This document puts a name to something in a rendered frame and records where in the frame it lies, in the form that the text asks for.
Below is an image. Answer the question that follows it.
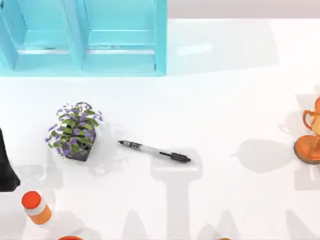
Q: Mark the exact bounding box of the light blue rack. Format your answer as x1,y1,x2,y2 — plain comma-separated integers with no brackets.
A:
0,0,168,78

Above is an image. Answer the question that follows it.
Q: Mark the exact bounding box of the orange trophy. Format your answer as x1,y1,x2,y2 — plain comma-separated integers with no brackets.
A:
293,96,320,165

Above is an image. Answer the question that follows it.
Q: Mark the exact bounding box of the purple flowered potted plant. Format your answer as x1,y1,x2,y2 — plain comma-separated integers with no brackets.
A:
44,101,104,163

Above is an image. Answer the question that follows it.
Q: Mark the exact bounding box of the orange bottle with red cap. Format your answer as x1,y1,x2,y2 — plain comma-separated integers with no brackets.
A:
21,190,53,225

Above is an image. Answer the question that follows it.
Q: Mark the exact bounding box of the black and white pen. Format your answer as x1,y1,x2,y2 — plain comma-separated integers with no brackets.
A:
117,140,192,164

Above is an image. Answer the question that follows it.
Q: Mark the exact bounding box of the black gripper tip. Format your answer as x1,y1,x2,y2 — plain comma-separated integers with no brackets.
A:
0,127,21,193

